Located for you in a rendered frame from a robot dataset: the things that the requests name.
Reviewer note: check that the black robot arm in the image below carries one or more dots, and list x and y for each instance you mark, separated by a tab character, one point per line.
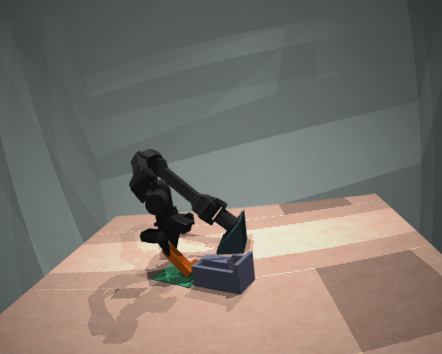
147	166

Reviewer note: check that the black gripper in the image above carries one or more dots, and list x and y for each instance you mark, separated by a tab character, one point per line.
161	236

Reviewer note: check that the orange l-shaped part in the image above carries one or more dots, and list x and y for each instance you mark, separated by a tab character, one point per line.
179	261

